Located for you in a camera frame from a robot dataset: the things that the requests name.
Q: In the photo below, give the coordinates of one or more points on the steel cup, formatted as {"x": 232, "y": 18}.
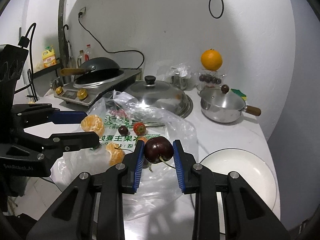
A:
{"x": 175, "y": 79}
{"x": 184, "y": 83}

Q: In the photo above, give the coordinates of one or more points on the clear oil bottle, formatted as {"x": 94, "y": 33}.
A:
{"x": 80, "y": 58}

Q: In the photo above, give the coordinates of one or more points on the bunch of dark cherries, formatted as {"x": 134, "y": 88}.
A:
{"x": 210, "y": 79}

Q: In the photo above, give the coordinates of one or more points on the crumpled clear plastic wrap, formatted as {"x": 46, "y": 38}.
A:
{"x": 181, "y": 68}

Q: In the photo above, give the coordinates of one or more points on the yellow dish soap bottle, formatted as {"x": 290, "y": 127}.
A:
{"x": 48, "y": 58}

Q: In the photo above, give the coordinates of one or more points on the large peeled tangerine piece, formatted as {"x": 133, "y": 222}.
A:
{"x": 92, "y": 126}

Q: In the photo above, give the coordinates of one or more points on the large steel glass lid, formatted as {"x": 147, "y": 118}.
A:
{"x": 155, "y": 97}

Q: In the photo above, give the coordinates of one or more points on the whole orange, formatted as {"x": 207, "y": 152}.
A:
{"x": 211, "y": 60}

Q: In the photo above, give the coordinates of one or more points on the white wall socket with plug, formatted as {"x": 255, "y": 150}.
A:
{"x": 82, "y": 11}

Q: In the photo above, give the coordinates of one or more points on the clear bottle with red cap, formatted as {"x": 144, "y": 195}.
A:
{"x": 88, "y": 53}

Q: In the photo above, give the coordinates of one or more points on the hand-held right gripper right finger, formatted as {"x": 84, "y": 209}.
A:
{"x": 178, "y": 166}

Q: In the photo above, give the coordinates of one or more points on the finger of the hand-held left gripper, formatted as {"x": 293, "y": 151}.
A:
{"x": 75, "y": 140}
{"x": 70, "y": 117}

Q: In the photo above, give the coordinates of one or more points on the yellow green sponge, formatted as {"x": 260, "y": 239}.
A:
{"x": 240, "y": 93}

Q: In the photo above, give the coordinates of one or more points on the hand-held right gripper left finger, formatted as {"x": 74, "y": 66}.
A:
{"x": 138, "y": 166}

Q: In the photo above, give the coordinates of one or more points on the small peeled tangerine piece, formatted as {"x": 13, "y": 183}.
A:
{"x": 115, "y": 153}

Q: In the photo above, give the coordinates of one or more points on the clear glass jar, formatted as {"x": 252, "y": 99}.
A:
{"x": 211, "y": 73}

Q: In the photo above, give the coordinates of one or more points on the silver induction cooker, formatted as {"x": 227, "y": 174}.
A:
{"x": 75, "y": 95}

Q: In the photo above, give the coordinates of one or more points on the grey wall pipe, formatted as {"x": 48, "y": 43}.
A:
{"x": 62, "y": 30}

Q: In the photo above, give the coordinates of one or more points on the clear printed plastic bag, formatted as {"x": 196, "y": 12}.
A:
{"x": 160, "y": 185}

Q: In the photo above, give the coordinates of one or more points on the dark red cherry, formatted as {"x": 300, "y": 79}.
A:
{"x": 123, "y": 130}
{"x": 158, "y": 150}

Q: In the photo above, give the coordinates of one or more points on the black hooked rod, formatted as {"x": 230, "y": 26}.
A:
{"x": 68, "y": 45}

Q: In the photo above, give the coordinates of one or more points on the steel pot lid with knob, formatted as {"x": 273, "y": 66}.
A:
{"x": 220, "y": 100}

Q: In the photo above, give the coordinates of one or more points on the white plate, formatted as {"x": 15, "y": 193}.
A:
{"x": 240, "y": 162}

